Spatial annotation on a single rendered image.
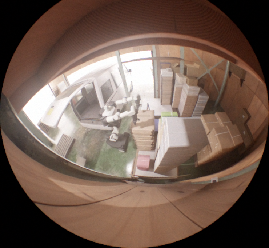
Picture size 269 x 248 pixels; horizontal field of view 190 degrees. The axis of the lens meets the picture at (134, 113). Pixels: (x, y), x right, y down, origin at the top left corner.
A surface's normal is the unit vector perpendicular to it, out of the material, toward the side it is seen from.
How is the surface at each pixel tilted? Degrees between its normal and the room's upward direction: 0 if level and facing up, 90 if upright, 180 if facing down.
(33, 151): 90
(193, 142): 0
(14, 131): 90
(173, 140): 0
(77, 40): 90
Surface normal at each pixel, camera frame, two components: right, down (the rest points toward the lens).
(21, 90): 0.97, 0.00
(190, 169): -0.16, -0.72
